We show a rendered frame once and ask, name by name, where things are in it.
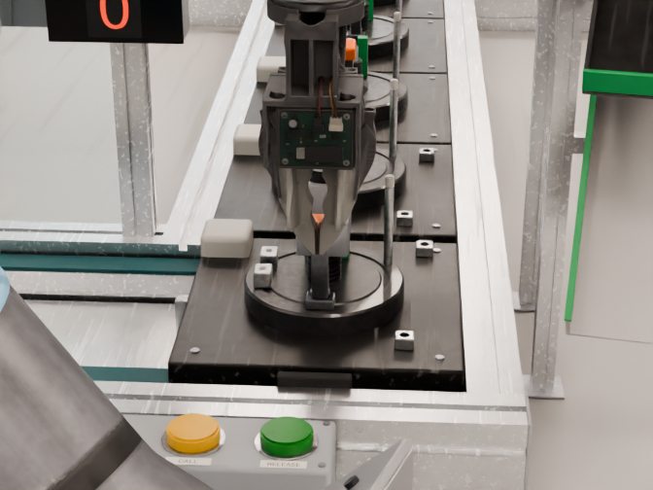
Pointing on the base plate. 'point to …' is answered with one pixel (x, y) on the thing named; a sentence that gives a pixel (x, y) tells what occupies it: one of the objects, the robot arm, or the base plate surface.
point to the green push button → (287, 436)
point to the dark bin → (620, 50)
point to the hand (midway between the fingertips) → (318, 234)
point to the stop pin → (180, 308)
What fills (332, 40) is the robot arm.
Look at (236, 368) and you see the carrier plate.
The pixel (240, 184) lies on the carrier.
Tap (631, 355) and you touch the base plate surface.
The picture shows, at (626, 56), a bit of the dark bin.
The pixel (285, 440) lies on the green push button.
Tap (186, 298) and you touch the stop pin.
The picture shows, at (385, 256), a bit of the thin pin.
